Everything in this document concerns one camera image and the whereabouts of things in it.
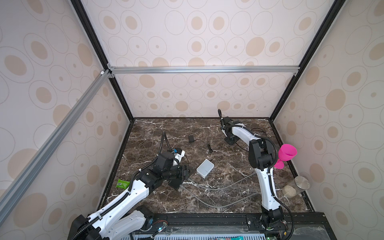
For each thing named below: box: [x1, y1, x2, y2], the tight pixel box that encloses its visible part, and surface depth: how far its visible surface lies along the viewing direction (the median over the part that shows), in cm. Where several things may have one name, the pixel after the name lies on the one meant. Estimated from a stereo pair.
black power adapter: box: [188, 135, 195, 143], surface depth 111 cm
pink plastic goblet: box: [273, 143, 298, 169], surface depth 85 cm
